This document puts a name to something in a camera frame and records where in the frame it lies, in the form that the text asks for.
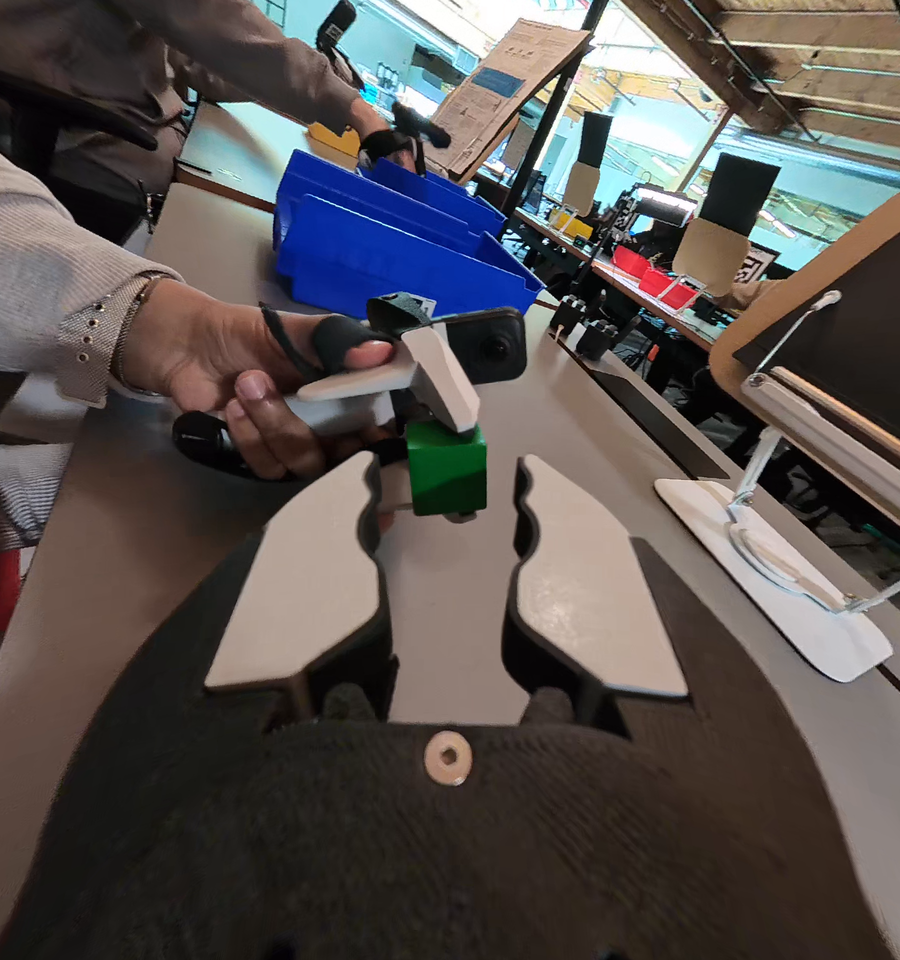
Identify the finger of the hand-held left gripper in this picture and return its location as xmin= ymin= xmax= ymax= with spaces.
xmin=401 ymin=326 xmax=483 ymax=436
xmin=378 ymin=461 xmax=480 ymax=526

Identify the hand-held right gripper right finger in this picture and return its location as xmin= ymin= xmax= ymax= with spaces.
xmin=501 ymin=455 xmax=690 ymax=725

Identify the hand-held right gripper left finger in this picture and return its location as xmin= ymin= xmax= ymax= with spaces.
xmin=204 ymin=450 xmax=400 ymax=723

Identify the green cube block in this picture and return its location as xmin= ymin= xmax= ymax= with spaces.
xmin=406 ymin=421 xmax=489 ymax=519

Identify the person's left forearm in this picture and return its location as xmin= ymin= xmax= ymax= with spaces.
xmin=0 ymin=138 xmax=168 ymax=410

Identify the person's left hand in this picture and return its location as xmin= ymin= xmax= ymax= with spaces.
xmin=123 ymin=281 xmax=400 ymax=483

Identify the labelled blue plastic bin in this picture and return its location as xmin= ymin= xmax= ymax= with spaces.
xmin=273 ymin=193 xmax=546 ymax=320

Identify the cardboard sheet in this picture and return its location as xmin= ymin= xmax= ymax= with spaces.
xmin=427 ymin=18 xmax=595 ymax=183

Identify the black metal pole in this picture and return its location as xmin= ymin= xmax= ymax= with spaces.
xmin=501 ymin=0 xmax=610 ymax=219

